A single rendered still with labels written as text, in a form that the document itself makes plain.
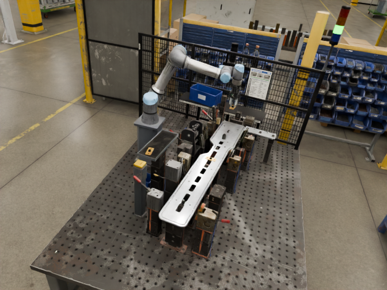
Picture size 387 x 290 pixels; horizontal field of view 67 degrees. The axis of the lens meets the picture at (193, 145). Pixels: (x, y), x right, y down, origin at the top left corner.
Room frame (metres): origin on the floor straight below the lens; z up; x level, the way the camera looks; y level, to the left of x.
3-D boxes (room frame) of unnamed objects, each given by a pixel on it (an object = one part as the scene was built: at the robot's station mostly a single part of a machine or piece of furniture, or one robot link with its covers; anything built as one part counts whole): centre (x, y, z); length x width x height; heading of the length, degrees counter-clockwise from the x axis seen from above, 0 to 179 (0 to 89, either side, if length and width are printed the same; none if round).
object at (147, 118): (2.15, 0.39, 1.15); 0.15 x 0.15 x 0.10
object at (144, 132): (2.15, 0.39, 0.90); 0.21 x 0.21 x 0.40; 78
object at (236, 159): (1.84, -0.33, 0.87); 0.12 x 0.09 x 0.35; 71
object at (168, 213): (1.81, -0.15, 1.00); 1.38 x 0.22 x 0.02; 161
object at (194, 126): (1.99, 0.02, 0.94); 0.18 x 0.13 x 0.49; 161
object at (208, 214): (1.22, -0.14, 0.88); 0.15 x 0.11 x 0.36; 71
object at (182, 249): (1.24, 0.05, 0.84); 0.18 x 0.06 x 0.29; 71
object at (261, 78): (2.77, -0.56, 1.30); 0.23 x 0.02 x 0.31; 71
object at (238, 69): (2.24, -0.28, 1.57); 0.09 x 0.08 x 0.11; 87
